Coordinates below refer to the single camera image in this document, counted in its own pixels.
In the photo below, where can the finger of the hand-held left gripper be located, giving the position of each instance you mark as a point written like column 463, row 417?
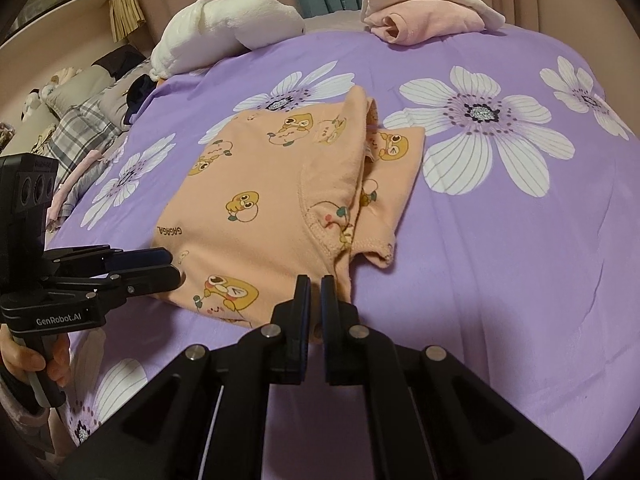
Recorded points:
column 142, row 258
column 150, row 280

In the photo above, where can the orange cartoon print shirt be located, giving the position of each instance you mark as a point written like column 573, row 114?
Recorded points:
column 250, row 170

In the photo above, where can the person's left forearm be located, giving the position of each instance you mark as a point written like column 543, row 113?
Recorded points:
column 15, row 415

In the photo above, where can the beige and grey pillow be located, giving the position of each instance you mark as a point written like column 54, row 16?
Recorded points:
column 80, row 82

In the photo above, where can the light pink cloth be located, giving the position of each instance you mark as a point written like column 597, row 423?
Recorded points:
column 80, row 172

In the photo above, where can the straw fringe hanging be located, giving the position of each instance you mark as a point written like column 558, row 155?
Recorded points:
column 125, row 12

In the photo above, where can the grey plaid pillow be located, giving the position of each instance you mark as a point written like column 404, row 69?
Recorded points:
column 75, row 130

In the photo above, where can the plush toy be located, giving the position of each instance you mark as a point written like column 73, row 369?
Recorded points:
column 35, row 97

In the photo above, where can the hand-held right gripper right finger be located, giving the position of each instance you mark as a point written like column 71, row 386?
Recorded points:
column 327, row 310

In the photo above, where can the person's left hand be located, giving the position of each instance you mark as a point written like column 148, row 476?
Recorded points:
column 25, row 362

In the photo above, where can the white plush pillow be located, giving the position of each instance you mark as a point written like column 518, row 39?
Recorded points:
column 225, row 20

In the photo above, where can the pink folded garment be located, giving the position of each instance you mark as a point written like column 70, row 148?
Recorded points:
column 430, row 20

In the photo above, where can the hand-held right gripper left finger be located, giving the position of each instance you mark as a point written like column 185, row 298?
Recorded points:
column 302, row 310

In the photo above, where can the dark blue cloth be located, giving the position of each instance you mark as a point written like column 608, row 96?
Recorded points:
column 140, row 92

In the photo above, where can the purple floral bedsheet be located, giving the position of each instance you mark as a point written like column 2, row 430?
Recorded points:
column 500, row 260

